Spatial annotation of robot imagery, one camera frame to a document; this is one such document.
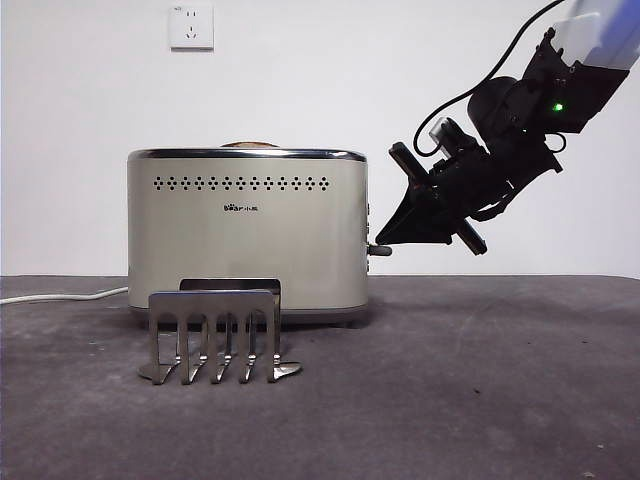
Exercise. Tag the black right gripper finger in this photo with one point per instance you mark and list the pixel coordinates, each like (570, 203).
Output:
(425, 232)
(412, 207)

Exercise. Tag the grey toaster lever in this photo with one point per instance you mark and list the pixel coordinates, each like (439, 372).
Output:
(382, 250)

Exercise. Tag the brown wholegrain bread slice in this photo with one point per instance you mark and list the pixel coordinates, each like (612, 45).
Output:
(249, 145)

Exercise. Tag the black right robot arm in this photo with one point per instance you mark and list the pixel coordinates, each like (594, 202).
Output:
(500, 105)

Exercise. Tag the cream two-slot toaster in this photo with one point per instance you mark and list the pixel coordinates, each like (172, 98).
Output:
(280, 250)

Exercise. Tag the silver metal toast rack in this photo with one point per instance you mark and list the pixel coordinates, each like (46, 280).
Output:
(210, 305)

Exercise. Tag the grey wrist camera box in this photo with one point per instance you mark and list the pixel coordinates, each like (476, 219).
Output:
(442, 131)

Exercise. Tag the white wall socket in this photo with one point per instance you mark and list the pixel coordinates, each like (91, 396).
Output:
(191, 29)

